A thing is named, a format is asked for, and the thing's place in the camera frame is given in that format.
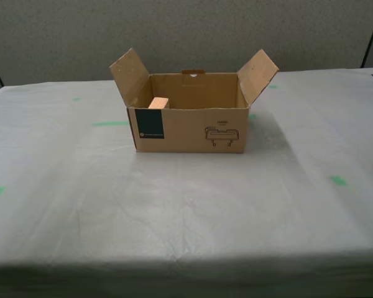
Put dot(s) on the light wooden block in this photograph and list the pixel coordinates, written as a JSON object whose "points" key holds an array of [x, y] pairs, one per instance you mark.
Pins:
{"points": [[158, 103]]}

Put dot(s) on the translucent plastic table cover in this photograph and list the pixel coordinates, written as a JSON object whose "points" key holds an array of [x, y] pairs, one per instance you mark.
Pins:
{"points": [[186, 201]]}

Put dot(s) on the long light green tape strip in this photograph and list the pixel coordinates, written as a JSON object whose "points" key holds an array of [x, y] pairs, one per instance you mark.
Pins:
{"points": [[110, 123]]}

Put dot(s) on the brown cardboard box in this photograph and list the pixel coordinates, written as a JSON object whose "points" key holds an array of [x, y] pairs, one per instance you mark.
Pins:
{"points": [[189, 133]]}

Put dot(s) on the grey fabric partition panel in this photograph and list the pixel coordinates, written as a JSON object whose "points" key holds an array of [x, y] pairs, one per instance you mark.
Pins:
{"points": [[186, 34]]}

